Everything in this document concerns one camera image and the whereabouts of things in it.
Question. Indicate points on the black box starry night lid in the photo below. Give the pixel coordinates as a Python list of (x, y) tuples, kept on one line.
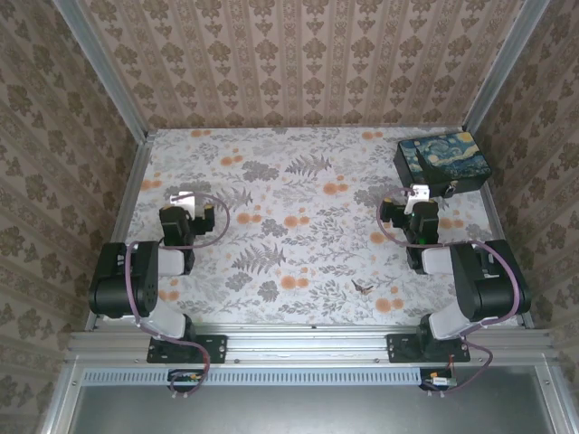
[(443, 156)]

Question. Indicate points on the small metal padlock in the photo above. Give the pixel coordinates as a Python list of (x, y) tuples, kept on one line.
[(450, 190)]

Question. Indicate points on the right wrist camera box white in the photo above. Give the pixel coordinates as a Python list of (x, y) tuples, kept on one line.
[(418, 194)]

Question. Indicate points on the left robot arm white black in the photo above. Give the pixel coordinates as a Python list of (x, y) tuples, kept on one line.
[(113, 280)]

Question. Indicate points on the aluminium front frame beam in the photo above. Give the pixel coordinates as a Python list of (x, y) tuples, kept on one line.
[(307, 343)]

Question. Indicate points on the aluminium lower frame bar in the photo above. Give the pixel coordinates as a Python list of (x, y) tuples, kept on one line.
[(554, 402), (61, 402)]

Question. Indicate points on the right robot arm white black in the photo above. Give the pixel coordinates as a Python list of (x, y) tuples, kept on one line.
[(488, 285)]

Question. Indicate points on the aluminium table side rail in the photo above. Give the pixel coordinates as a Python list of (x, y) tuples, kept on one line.
[(135, 181), (495, 217)]

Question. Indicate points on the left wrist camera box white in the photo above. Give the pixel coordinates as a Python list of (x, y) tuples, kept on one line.
[(185, 203)]

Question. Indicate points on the aluminium corner post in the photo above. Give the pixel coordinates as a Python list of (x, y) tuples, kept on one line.
[(103, 68), (503, 68)]

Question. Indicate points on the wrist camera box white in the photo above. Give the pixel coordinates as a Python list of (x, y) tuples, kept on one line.
[(185, 203), (418, 194)]

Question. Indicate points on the floral patterned table cover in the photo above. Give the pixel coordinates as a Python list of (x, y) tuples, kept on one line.
[(316, 253)]

